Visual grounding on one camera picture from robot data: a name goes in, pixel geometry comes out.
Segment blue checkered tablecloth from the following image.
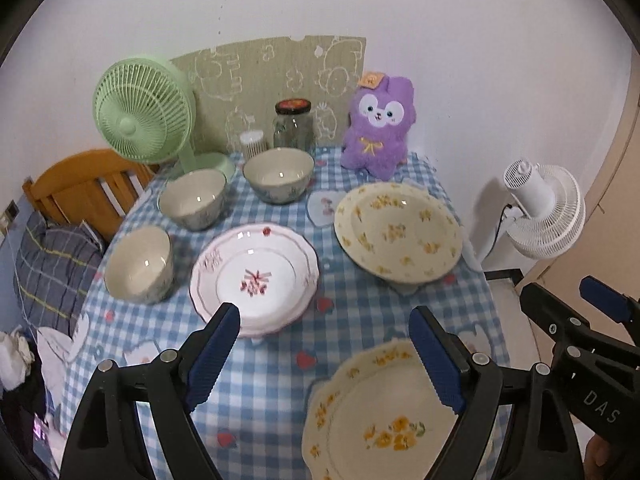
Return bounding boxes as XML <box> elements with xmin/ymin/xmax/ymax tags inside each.
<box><xmin>59</xmin><ymin>146</ymin><xmax>513</xmax><ymax>480</ymax></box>

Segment beige wooden door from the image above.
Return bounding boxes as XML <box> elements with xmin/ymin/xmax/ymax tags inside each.
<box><xmin>582</xmin><ymin>67</ymin><xmax>640</xmax><ymax>291</ymax></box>

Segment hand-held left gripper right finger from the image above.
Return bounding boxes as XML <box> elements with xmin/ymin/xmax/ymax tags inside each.
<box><xmin>409</xmin><ymin>305</ymin><xmax>585</xmax><ymax>480</ymax></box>

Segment black metal frame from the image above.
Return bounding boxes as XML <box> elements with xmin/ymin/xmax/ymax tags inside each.
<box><xmin>484</xmin><ymin>269</ymin><xmax>523</xmax><ymax>286</ymax></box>

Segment green table fan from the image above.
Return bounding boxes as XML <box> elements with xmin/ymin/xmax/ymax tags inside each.
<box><xmin>92</xmin><ymin>57</ymin><xmax>236</xmax><ymax>181</ymax></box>

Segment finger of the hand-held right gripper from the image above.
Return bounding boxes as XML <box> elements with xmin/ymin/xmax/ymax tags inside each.
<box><xmin>519</xmin><ymin>282</ymin><xmax>640</xmax><ymax>442</ymax></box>
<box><xmin>579</xmin><ymin>275</ymin><xmax>640</xmax><ymax>348</ymax></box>

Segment clear cotton swab container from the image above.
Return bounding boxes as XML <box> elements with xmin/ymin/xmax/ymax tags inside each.
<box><xmin>239</xmin><ymin>130</ymin><xmax>267</xmax><ymax>161</ymax></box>

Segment glass jar with dark lid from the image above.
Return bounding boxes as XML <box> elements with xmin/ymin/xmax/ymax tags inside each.
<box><xmin>272</xmin><ymin>99</ymin><xmax>315</xmax><ymax>151</ymax></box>

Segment grey patterned ceramic bowl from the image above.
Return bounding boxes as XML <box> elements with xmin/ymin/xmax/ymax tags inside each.
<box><xmin>243</xmin><ymin>147</ymin><xmax>316</xmax><ymax>205</ymax></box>
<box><xmin>158</xmin><ymin>169</ymin><xmax>228</xmax><ymax>232</ymax></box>
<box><xmin>104</xmin><ymin>226</ymin><xmax>175</xmax><ymax>305</ymax></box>

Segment white plate pink flowers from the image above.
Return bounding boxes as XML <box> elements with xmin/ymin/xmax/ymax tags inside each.
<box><xmin>189</xmin><ymin>223</ymin><xmax>321</xmax><ymax>338</ymax></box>

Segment white clip fan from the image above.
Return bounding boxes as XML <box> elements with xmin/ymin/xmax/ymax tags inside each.
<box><xmin>501</xmin><ymin>160</ymin><xmax>587</xmax><ymax>261</ymax></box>

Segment purple plush bunny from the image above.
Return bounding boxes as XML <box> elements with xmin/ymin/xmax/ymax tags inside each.
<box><xmin>341</xmin><ymin>71</ymin><xmax>420</xmax><ymax>181</ymax></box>

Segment deep cream plate yellow flowers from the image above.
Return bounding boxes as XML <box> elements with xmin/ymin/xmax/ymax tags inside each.
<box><xmin>334</xmin><ymin>182</ymin><xmax>464</xmax><ymax>287</ymax></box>

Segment black fan cable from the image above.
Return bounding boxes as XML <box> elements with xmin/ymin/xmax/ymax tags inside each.
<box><xmin>484</xmin><ymin>204</ymin><xmax>518</xmax><ymax>261</ymax></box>

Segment green patterned board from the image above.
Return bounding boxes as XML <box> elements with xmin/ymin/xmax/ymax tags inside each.
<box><xmin>170</xmin><ymin>35</ymin><xmax>368</xmax><ymax>158</ymax></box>

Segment crumpled white cloth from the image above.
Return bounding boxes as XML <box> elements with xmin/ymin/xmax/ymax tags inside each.
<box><xmin>0</xmin><ymin>331</ymin><xmax>37</xmax><ymax>392</ymax></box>

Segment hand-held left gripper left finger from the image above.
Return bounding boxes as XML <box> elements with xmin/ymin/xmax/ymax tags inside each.
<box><xmin>59</xmin><ymin>302</ymin><xmax>242</xmax><ymax>480</ymax></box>

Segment white garment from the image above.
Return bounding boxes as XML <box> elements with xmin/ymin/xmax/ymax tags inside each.
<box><xmin>36</xmin><ymin>326</ymin><xmax>81</xmax><ymax>411</ymax></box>

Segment black clothing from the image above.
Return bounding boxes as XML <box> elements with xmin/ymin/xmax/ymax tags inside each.
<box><xmin>0</xmin><ymin>375</ymin><xmax>63</xmax><ymax>466</ymax></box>

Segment grey plaid bedding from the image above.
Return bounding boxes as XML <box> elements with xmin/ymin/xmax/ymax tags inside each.
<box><xmin>14</xmin><ymin>212</ymin><xmax>106</xmax><ymax>336</ymax></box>

